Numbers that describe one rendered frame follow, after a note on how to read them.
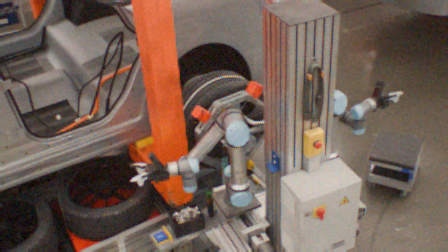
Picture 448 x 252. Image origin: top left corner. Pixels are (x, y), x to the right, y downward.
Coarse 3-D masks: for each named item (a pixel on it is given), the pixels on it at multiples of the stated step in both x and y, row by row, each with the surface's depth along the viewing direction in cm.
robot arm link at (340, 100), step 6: (336, 90) 298; (336, 96) 294; (342, 96) 296; (336, 102) 294; (342, 102) 297; (336, 108) 296; (342, 108) 299; (336, 114) 298; (336, 120) 305; (336, 126) 308; (336, 132) 310; (336, 138) 313; (336, 150) 320; (330, 156) 317; (336, 156) 318
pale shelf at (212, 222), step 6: (204, 210) 375; (210, 222) 366; (216, 222) 365; (162, 228) 364; (168, 228) 363; (210, 228) 363; (150, 234) 360; (192, 234) 358; (198, 234) 359; (174, 240) 354; (180, 240) 354; (186, 240) 356; (156, 246) 353; (162, 246) 351; (168, 246) 350; (174, 246) 353
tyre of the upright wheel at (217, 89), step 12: (216, 72) 380; (228, 72) 383; (192, 84) 374; (204, 84) 369; (216, 84) 367; (228, 84) 365; (240, 84) 370; (204, 96) 362; (216, 96) 363; (192, 108) 363; (204, 108) 362; (192, 120) 362; (192, 132) 366; (192, 144) 371; (216, 168) 394
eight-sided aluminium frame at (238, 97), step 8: (232, 96) 365; (240, 96) 363; (248, 96) 366; (216, 104) 358; (224, 104) 359; (232, 104) 362; (256, 104) 374; (216, 112) 359; (208, 120) 358; (200, 128) 360; (208, 128) 361; (200, 136) 360; (256, 136) 395; (264, 136) 392; (256, 144) 392; (248, 152) 395; (208, 160) 374; (216, 160) 384; (248, 160) 394
